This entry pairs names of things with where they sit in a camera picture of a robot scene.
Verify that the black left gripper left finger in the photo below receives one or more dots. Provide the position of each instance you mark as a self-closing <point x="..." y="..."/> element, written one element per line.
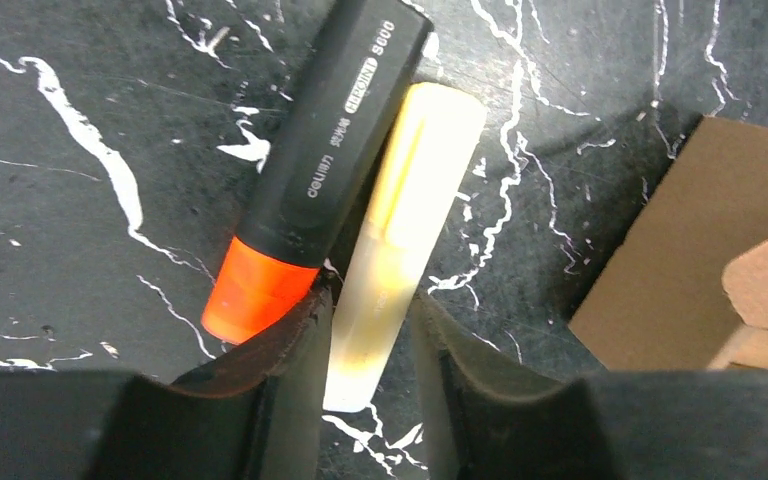
<point x="252" y="413"/>

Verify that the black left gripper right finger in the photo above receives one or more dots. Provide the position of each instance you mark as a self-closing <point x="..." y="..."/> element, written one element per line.
<point x="488" y="417"/>

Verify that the black orange highlighter marker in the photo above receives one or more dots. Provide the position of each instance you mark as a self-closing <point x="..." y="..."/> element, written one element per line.
<point x="348" y="95"/>

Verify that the brown cardboard paper box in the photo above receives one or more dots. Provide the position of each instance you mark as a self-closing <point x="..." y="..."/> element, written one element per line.
<point x="659" y="303"/>

